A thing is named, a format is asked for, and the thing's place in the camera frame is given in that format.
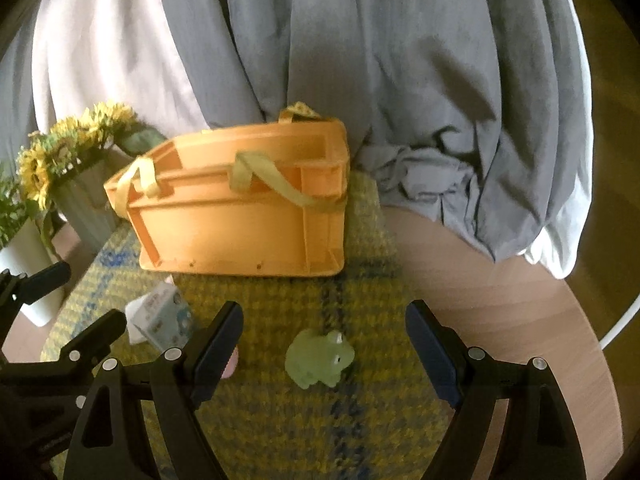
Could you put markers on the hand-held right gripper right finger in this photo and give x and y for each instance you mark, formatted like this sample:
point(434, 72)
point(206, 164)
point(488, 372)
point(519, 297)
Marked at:
point(432, 350)

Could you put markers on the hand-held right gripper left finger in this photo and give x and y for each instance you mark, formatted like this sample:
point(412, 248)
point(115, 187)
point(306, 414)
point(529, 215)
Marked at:
point(215, 352)

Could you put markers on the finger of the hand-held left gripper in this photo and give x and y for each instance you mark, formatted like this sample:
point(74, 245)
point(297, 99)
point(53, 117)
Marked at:
point(97, 332)
point(47, 282)

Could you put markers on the pink soft toy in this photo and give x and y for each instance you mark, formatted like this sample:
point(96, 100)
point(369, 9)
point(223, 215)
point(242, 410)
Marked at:
point(231, 366)

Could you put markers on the green frog toy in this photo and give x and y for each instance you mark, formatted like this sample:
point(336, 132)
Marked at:
point(317, 357)

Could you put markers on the orange plastic crate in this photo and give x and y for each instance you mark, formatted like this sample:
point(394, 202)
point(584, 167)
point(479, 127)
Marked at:
point(225, 235)

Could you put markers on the white flower pot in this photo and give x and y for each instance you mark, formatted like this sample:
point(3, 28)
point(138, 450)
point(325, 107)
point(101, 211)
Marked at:
point(25, 255)

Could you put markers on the light blue small carton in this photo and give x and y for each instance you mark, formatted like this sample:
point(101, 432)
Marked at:
point(160, 312)

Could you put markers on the grey-green ribbed vase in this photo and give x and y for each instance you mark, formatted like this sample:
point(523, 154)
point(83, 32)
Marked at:
point(87, 210)

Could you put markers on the yellow plaid blanket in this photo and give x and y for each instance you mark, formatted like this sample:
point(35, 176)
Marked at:
point(310, 435)

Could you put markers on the sunflower bouquet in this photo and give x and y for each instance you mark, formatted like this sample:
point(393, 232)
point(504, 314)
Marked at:
point(65, 140)

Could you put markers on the white sheer curtain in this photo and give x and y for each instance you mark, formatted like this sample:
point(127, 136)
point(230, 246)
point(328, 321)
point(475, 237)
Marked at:
point(565, 245)

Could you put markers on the grey curtain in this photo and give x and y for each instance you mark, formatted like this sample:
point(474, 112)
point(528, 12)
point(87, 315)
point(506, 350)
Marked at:
point(375, 60)
point(12, 100)

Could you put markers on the pale pink curtain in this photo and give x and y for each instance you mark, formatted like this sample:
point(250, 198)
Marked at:
point(115, 50)

